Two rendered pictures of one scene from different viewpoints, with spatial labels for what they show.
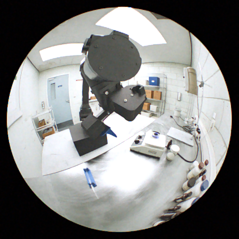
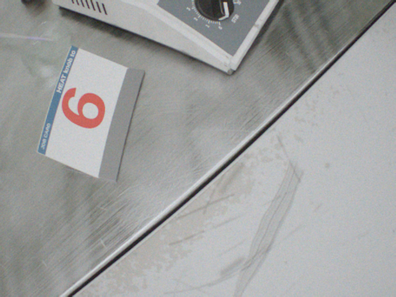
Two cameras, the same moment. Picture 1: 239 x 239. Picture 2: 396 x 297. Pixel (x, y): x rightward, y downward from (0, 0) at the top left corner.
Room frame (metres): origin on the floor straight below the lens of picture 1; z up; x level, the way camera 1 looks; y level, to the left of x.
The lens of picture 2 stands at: (0.59, -0.13, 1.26)
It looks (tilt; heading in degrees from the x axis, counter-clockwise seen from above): 73 degrees down; 188
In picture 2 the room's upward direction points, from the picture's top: 8 degrees counter-clockwise
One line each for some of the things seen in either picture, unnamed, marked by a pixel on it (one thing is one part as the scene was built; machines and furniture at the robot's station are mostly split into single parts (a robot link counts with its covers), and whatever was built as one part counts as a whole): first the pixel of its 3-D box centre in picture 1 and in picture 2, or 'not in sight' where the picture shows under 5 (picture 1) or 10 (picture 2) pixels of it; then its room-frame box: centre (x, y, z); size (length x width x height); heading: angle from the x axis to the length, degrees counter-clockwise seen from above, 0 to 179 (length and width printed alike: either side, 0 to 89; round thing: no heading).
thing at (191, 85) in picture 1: (190, 81); not in sight; (0.41, -0.57, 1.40); 0.15 x 0.11 x 0.24; 42
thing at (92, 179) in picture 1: (89, 176); not in sight; (0.12, 0.13, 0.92); 0.10 x 0.03 x 0.04; 31
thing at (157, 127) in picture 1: (156, 131); not in sight; (0.32, -0.21, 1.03); 0.07 x 0.06 x 0.08; 75
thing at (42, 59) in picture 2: not in sight; (47, 48); (0.39, -0.28, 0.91); 0.06 x 0.06 x 0.02
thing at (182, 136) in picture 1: (181, 135); not in sight; (0.40, -0.57, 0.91); 0.30 x 0.20 x 0.01; 42
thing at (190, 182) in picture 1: (189, 184); not in sight; (-0.02, -0.32, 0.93); 0.05 x 0.05 x 0.06
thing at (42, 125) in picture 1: (45, 125); not in sight; (1.12, 2.06, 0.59); 0.65 x 0.48 x 0.93; 132
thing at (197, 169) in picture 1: (196, 171); not in sight; (0.01, -0.38, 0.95); 0.06 x 0.06 x 0.11
